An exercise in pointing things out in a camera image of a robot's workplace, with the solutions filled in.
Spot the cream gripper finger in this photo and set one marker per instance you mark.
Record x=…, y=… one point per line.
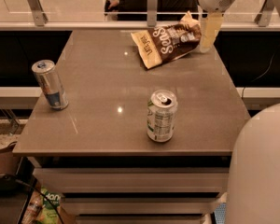
x=210, y=26

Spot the blue perforated box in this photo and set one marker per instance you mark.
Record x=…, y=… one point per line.
x=220, y=214

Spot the person in dark shirt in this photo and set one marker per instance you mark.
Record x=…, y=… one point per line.
x=168, y=10

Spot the silver blue redbull can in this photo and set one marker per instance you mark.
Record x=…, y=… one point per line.
x=50, y=84

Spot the plastic bottle on floor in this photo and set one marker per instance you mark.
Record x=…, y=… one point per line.
x=33, y=209

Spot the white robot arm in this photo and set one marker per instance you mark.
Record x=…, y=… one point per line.
x=253, y=195

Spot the brown bag on floor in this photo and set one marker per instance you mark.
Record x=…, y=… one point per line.
x=9, y=163

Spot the brown chip bag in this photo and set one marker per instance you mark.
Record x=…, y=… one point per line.
x=163, y=44

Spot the white green soda can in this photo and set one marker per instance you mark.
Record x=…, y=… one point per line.
x=161, y=113

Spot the green snack bag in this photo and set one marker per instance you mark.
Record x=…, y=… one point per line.
x=50, y=205

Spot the grey drawer cabinet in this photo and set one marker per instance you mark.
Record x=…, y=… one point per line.
x=96, y=153

